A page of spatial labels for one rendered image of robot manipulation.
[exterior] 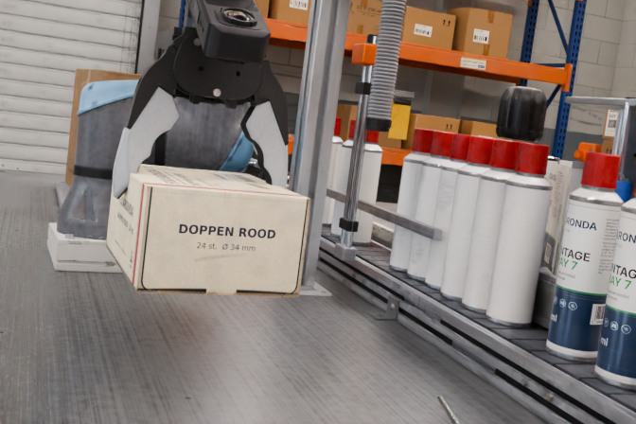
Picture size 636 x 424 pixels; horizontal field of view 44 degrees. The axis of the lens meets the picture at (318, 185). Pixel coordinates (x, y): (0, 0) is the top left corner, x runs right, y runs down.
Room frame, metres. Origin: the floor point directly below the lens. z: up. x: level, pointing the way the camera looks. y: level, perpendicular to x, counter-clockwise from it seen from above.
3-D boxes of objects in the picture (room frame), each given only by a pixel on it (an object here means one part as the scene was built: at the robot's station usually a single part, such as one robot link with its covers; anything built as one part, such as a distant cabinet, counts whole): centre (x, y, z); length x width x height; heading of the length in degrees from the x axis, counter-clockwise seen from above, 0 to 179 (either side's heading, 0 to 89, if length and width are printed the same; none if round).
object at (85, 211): (1.18, 0.30, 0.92); 0.15 x 0.15 x 0.10
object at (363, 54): (1.17, -0.08, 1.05); 0.10 x 0.04 x 0.33; 110
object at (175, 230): (0.64, 0.09, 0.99); 0.16 x 0.12 x 0.07; 23
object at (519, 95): (1.41, -0.34, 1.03); 0.09 x 0.09 x 0.30
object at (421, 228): (1.50, 0.03, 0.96); 1.07 x 0.01 x 0.01; 20
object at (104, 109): (1.19, 0.30, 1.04); 0.13 x 0.12 x 0.14; 98
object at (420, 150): (1.14, -0.14, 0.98); 0.05 x 0.05 x 0.20
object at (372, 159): (1.32, -0.07, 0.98); 0.05 x 0.05 x 0.20
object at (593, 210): (0.79, -0.28, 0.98); 0.05 x 0.05 x 0.20
